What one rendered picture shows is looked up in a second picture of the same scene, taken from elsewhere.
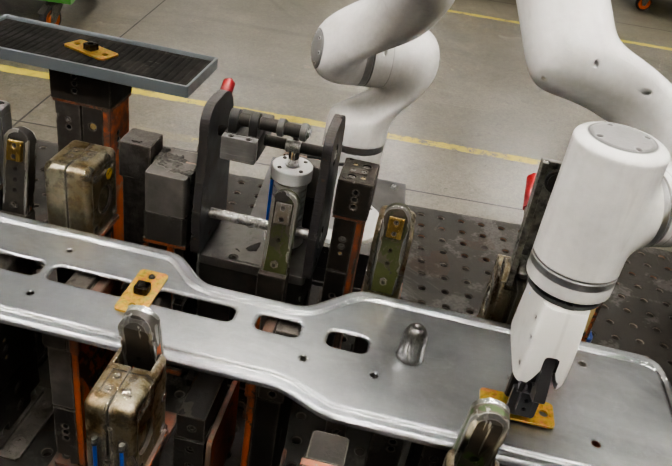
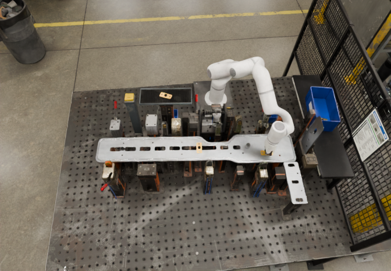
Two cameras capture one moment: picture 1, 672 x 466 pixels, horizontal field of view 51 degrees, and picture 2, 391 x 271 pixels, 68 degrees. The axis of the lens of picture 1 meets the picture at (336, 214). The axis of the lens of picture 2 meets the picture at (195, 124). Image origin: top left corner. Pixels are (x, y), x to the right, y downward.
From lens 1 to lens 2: 1.29 m
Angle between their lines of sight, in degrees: 26
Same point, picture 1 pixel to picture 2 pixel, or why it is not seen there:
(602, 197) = (277, 135)
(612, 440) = (282, 153)
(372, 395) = (244, 157)
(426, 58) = not seen: hidden behind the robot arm
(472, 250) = (246, 92)
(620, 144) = (278, 128)
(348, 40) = (217, 74)
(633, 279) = (285, 89)
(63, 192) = (175, 131)
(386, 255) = (238, 127)
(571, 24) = (270, 108)
